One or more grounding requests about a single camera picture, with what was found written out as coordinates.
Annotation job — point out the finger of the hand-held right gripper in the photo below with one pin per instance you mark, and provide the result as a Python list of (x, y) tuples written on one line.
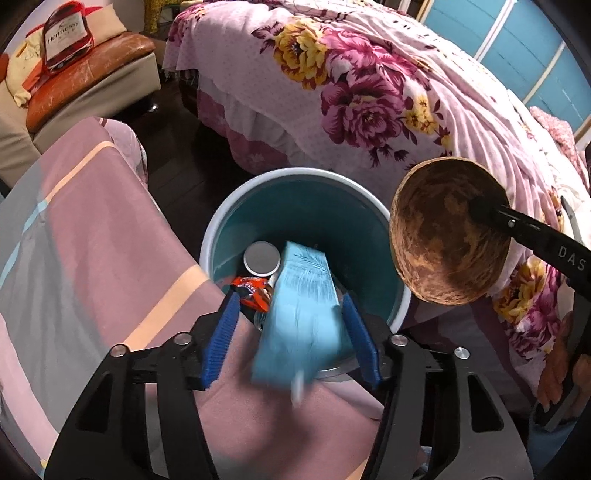
[(503, 220)]

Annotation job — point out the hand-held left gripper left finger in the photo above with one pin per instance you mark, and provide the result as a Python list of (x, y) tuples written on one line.
[(221, 337)]

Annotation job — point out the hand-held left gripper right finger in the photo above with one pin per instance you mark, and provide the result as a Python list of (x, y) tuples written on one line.
[(360, 341)]

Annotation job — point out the orange snack wrapper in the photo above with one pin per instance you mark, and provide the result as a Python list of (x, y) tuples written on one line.
[(251, 290)]

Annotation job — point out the brown coconut shell bowl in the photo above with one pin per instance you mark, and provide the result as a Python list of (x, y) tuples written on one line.
[(438, 230)]

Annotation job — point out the light blue packet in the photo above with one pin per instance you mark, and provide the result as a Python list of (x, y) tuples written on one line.
[(300, 314)]

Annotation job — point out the teal round bin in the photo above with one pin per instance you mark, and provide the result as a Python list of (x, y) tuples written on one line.
[(314, 207)]

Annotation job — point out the person's right hand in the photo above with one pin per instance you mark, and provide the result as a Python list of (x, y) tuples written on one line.
[(554, 369)]

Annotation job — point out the pink patterned pillow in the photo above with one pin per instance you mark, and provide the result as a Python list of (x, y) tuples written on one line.
[(554, 127)]

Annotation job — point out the pink grey striped tablecloth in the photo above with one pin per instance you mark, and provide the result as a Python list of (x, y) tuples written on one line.
[(92, 230)]

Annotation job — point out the pink floral bedspread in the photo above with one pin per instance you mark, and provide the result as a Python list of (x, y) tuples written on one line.
[(369, 69)]

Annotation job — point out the beige sofa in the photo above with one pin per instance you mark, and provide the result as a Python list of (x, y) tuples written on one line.
[(92, 92)]

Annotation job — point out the brown leather seat cushion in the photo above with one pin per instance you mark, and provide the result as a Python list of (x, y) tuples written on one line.
[(106, 53)]

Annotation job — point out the pale yellow cushion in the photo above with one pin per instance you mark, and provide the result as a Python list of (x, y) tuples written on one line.
[(18, 78)]

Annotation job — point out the yellow patterned cloth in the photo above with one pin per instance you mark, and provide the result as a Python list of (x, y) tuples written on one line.
[(150, 14)]

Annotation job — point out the red printed bag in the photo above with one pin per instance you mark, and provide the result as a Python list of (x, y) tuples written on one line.
[(64, 41)]

